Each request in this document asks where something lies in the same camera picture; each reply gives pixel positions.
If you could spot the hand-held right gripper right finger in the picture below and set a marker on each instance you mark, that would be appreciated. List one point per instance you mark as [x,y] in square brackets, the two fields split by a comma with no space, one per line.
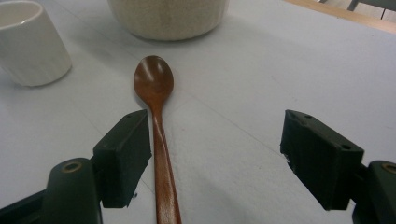
[320,161]

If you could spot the white table sheet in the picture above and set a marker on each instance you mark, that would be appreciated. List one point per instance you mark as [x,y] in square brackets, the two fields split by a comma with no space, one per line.
[249,87]

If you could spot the grey metal desk frame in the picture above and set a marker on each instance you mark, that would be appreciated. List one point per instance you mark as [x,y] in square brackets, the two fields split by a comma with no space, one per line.
[373,3]

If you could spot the brown wooden spoon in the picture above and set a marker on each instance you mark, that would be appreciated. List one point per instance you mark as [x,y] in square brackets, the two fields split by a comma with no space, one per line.
[154,81]

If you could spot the white cup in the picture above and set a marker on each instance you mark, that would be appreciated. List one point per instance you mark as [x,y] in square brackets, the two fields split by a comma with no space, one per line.
[31,53]

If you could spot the cream rice container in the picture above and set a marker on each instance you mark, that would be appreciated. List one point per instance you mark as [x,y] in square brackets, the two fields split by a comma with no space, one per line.
[168,18]

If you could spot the wooden table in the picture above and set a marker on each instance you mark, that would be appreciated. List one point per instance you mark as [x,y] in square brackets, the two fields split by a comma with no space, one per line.
[358,17]

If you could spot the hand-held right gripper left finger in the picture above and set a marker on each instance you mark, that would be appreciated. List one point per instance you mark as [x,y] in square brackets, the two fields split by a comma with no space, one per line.
[123,161]

